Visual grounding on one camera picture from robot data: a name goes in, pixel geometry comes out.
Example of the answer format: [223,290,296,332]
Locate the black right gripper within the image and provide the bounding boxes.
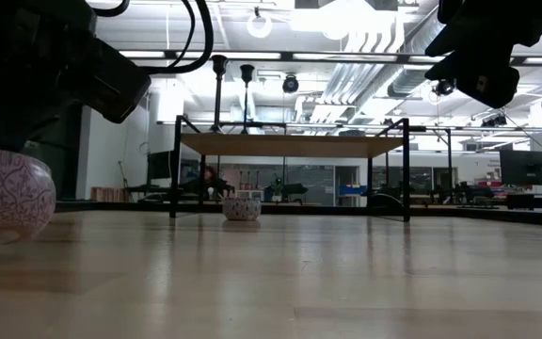
[424,0,542,109]

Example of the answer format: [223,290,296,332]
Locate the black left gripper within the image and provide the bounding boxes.
[0,40,152,153]

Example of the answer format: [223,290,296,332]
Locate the short black candlestick holder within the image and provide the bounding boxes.
[209,54,230,134]

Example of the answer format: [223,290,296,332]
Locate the medium black candlestick holder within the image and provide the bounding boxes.
[238,63,256,135]

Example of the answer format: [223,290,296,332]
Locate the pink patterned candle tin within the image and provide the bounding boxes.
[0,146,57,246]

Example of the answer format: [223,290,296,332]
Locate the black ceiling spotlight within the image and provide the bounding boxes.
[281,73,300,94]
[433,78,458,98]

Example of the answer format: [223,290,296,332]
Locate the black computer monitor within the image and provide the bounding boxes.
[147,150,173,181]
[499,149,542,187]

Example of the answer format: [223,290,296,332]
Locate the wooden crate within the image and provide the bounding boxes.
[90,186,126,203]

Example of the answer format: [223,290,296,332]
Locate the person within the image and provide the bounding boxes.
[183,165,235,200]

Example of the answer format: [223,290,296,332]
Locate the blue storage bin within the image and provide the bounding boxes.
[338,185,369,197]

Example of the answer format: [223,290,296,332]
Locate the wooden shelf riser black legs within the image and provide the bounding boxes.
[169,115,413,223]

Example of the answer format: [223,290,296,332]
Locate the small green plant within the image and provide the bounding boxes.
[270,176,285,202]

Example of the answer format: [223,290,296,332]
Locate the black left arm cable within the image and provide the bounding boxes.
[90,0,215,76]

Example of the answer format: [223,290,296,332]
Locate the white ring ceiling lamp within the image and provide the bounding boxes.
[246,9,274,40]

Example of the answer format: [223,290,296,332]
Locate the black aluminium table frame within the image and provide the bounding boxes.
[56,200,542,228]

